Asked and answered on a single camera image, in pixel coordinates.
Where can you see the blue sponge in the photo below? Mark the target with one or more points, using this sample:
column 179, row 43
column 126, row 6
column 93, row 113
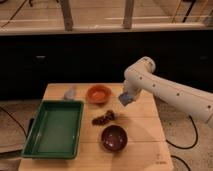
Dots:
column 125, row 98

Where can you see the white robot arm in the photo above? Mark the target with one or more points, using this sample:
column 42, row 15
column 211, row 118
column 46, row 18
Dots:
column 194, row 102

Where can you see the green plastic tray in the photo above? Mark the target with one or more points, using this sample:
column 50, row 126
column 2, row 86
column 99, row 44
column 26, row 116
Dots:
column 55, row 131

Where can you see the orange bowl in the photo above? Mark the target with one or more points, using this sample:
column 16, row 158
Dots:
column 98, row 94

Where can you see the brown grape bunch toy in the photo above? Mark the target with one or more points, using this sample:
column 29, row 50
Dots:
column 104, row 119

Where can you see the small grey cloth object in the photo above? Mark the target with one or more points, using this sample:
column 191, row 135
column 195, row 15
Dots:
column 70, row 94

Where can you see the dark purple bowl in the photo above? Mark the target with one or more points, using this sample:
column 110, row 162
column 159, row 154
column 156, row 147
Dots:
column 114, row 138

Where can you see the white table leg right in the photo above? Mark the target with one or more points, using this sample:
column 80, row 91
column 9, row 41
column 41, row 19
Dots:
column 128, row 13

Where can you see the white table leg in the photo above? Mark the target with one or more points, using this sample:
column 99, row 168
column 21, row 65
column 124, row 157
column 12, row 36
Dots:
column 128, row 13
column 67, row 15

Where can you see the white table leg left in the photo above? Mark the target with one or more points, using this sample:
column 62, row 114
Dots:
column 67, row 15

